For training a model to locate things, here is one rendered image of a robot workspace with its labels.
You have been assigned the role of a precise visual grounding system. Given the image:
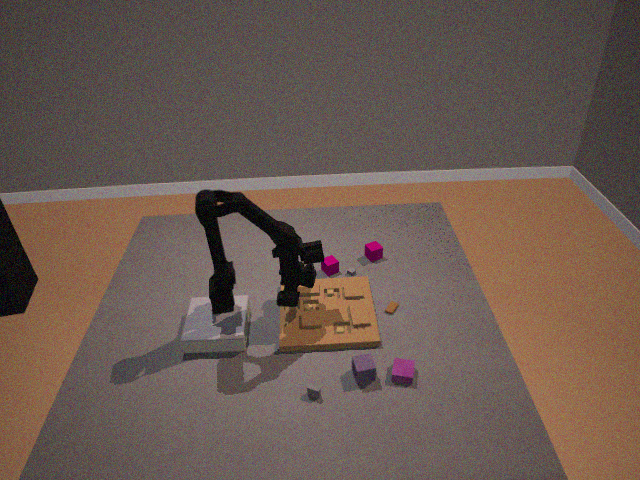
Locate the tan wooden puzzle board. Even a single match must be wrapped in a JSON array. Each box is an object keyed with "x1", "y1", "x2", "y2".
[{"x1": 279, "y1": 276, "x2": 380, "y2": 352}]

